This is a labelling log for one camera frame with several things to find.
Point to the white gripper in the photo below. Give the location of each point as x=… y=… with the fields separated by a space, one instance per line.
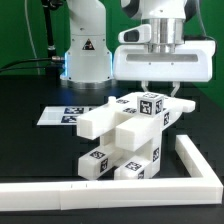
x=191 y=62

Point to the white chair seat part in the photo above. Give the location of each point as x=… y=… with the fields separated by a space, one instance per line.
x=138 y=135

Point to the white chair back part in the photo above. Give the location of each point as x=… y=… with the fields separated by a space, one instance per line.
x=88 y=124

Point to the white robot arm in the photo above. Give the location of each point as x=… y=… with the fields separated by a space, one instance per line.
x=94 y=34

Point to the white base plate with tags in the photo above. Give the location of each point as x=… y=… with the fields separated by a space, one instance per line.
x=62 y=115

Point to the black camera stand pole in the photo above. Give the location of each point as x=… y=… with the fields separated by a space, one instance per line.
x=48 y=6

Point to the white U-shaped frame obstacle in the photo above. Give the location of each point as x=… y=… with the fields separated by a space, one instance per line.
x=201 y=187

